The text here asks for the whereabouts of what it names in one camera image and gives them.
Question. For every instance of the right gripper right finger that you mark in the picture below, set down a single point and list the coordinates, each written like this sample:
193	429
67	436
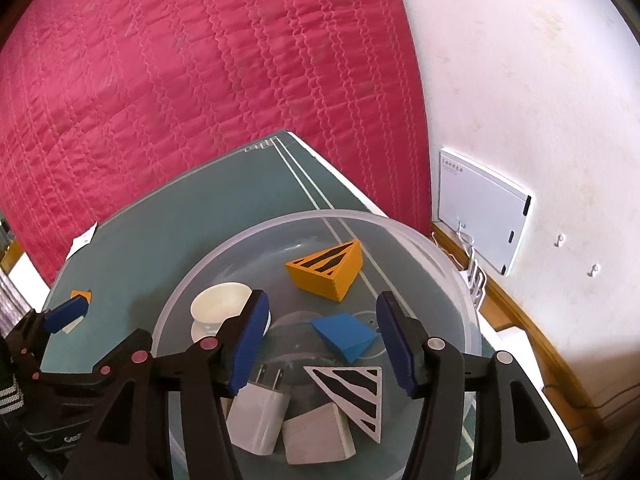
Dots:
516	436

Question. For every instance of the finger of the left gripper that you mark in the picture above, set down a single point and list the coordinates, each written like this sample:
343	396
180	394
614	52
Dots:
120	354
37	325

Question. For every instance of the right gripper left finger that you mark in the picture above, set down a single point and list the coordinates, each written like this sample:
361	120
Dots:
128	434

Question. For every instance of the white phone charger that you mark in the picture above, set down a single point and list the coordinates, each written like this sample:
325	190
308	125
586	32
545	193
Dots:
257	414

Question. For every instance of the beige wooden wedge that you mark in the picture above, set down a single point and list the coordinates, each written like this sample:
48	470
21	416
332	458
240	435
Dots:
320	436

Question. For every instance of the white zebra striped wedge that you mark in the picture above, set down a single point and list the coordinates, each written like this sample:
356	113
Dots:
357	392

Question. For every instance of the blue block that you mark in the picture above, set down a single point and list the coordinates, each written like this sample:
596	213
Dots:
345	335

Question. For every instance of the orange striped wedge front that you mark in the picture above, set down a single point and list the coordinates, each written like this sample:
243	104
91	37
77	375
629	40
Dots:
328	273

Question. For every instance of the brown wooden block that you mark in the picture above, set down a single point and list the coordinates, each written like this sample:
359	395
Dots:
70	326

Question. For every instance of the grey wooden wedge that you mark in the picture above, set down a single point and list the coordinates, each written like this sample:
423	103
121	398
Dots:
225	405

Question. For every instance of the white paper sheet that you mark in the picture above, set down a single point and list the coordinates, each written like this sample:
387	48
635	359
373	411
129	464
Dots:
81	241

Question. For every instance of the clear plastic bowl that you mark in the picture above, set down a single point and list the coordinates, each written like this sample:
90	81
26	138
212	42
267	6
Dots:
395	258

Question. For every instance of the white router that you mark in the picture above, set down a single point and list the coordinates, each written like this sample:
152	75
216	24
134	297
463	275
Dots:
474	276

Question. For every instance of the red quilted blanket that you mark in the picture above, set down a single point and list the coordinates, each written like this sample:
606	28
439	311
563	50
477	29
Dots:
103	101

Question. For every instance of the white wall panel box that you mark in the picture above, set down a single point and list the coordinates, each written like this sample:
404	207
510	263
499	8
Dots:
476	200

